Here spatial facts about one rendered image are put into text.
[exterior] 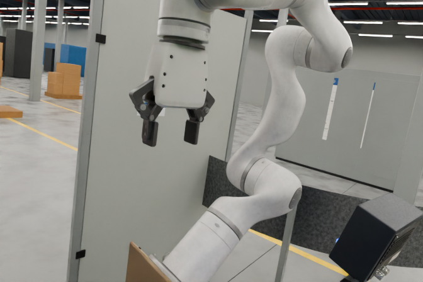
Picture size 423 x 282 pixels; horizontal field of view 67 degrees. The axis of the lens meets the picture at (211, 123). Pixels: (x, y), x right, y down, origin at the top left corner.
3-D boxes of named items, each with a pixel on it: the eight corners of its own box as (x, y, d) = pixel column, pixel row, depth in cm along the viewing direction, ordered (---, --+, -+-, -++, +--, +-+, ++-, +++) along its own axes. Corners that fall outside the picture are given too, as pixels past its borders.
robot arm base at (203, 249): (136, 246, 81) (186, 192, 88) (169, 276, 93) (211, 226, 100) (182, 293, 68) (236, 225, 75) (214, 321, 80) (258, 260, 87)
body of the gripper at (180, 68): (192, 43, 58) (185, 104, 59) (143, 31, 51) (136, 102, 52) (221, 43, 52) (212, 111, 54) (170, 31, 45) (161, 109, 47)
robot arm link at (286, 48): (257, 209, 88) (214, 182, 98) (278, 201, 97) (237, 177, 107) (320, 26, 77) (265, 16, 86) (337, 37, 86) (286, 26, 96)
